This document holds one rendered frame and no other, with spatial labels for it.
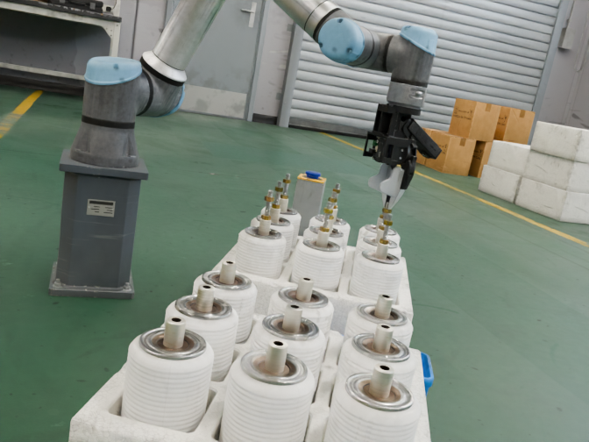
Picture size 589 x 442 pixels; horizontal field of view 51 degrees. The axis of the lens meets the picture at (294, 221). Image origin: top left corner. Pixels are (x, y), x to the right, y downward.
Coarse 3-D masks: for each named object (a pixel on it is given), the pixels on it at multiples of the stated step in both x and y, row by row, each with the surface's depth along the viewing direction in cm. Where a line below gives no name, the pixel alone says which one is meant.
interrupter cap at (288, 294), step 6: (282, 288) 92; (288, 288) 93; (294, 288) 94; (282, 294) 90; (288, 294) 91; (294, 294) 92; (312, 294) 93; (318, 294) 93; (288, 300) 88; (294, 300) 88; (300, 300) 90; (312, 300) 91; (318, 300) 90; (324, 300) 91; (306, 306) 87; (312, 306) 87; (318, 306) 88; (324, 306) 89
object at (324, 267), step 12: (300, 252) 119; (312, 252) 117; (324, 252) 117; (336, 252) 118; (300, 264) 119; (312, 264) 117; (324, 264) 117; (336, 264) 118; (300, 276) 119; (312, 276) 118; (324, 276) 118; (336, 276) 119; (324, 288) 118; (336, 288) 121
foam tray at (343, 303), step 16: (224, 256) 127; (352, 256) 144; (240, 272) 119; (288, 272) 124; (256, 288) 116; (272, 288) 116; (400, 288) 127; (256, 304) 117; (336, 304) 115; (352, 304) 114; (400, 304) 117; (336, 320) 116
